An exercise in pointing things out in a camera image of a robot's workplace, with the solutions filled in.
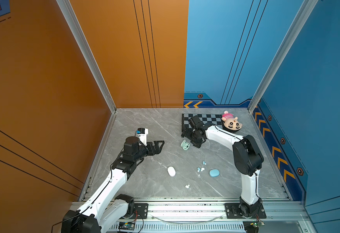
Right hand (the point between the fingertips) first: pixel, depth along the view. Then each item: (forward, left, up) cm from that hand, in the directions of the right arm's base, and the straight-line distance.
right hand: (184, 139), depth 95 cm
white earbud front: (-28, -1, -5) cm, 28 cm away
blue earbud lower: (-18, -8, -5) cm, 21 cm away
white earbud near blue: (-18, -11, -5) cm, 21 cm away
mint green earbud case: (-2, -1, -4) cm, 4 cm away
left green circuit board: (-46, +30, -7) cm, 55 cm away
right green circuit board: (-45, -34, -6) cm, 57 cm away
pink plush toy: (+11, -32, +3) cm, 34 cm away
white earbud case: (-20, +8, -4) cm, 22 cm away
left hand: (-10, +15, +13) cm, 22 cm away
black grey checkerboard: (+19, -25, -2) cm, 32 cm away
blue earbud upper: (-14, -12, -5) cm, 19 cm away
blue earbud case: (-21, -17, -5) cm, 27 cm away
